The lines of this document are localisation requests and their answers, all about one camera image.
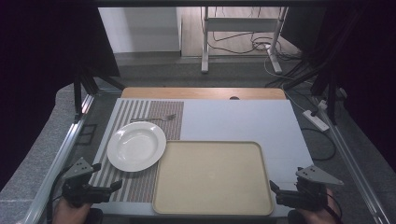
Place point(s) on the black curtain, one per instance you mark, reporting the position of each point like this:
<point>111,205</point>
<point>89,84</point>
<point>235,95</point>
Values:
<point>361,56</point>
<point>40,62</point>

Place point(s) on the silver fork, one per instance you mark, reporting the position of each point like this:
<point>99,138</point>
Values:
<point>152,118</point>

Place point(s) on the person's right hand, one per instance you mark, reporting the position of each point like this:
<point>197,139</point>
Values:
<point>320,216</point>

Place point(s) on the white cabinet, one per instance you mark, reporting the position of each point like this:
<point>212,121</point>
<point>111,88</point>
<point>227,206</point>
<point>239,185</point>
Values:
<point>140,29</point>

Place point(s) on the white round plate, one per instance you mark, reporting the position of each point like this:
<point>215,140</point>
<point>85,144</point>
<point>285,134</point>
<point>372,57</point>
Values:
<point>136,146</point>

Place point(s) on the aluminium frame rail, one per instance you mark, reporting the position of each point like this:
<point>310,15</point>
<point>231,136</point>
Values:
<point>355,165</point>
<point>59,158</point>

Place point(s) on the striped woven placemat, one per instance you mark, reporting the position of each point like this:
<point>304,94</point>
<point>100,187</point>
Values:
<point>169,115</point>

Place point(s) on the beige plastic tray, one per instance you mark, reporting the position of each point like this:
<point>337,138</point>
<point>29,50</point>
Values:
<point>213,179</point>

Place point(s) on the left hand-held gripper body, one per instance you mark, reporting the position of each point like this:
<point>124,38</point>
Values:
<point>79,189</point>

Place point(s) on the white metal desk frame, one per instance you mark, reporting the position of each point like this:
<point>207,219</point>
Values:
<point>241,24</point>

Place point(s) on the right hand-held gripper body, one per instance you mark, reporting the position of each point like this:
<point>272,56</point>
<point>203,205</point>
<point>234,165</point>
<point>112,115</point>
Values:
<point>306,196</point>

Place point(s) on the black frame post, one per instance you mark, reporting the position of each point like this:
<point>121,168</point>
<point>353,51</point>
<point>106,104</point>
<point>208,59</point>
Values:
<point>77,93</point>
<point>331,93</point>

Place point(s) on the wooden table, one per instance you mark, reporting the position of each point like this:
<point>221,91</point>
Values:
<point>199,93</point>

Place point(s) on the person's left hand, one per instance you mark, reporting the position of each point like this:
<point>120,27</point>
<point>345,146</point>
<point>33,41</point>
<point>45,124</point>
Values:
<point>68,214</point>

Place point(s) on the white power strip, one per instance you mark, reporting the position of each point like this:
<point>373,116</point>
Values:
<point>315,120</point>

